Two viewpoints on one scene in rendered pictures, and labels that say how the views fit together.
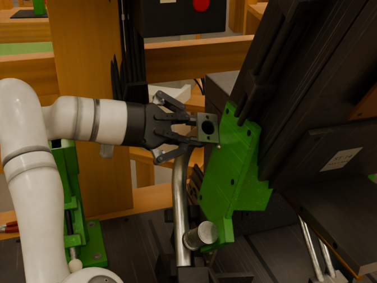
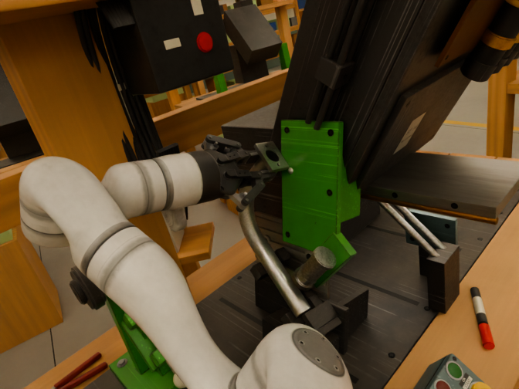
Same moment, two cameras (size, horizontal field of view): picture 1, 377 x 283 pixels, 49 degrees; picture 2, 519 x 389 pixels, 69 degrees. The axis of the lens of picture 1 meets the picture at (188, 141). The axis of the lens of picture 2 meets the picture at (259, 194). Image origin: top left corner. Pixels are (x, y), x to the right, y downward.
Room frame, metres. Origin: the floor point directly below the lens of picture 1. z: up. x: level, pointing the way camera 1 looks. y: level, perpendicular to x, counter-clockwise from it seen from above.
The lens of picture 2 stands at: (0.13, 0.20, 1.42)
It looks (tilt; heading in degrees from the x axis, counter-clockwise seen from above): 24 degrees down; 340
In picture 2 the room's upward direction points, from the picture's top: 14 degrees counter-clockwise
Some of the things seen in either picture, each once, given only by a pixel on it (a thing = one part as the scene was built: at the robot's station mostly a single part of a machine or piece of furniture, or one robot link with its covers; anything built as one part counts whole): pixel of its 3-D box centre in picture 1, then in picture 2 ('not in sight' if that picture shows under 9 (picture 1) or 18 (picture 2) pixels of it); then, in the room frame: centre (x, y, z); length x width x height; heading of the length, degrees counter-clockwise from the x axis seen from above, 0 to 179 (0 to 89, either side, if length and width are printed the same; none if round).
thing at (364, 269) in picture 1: (325, 188); (393, 175); (0.63, -0.25, 1.11); 0.39 x 0.16 x 0.03; 18
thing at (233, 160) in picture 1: (242, 165); (321, 179); (0.62, -0.09, 1.17); 0.13 x 0.12 x 0.20; 108
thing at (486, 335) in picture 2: not in sight; (481, 316); (0.45, -0.25, 0.91); 0.13 x 0.02 x 0.02; 136
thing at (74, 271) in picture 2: not in sight; (85, 288); (0.69, 0.30, 1.12); 0.07 x 0.03 x 0.08; 18
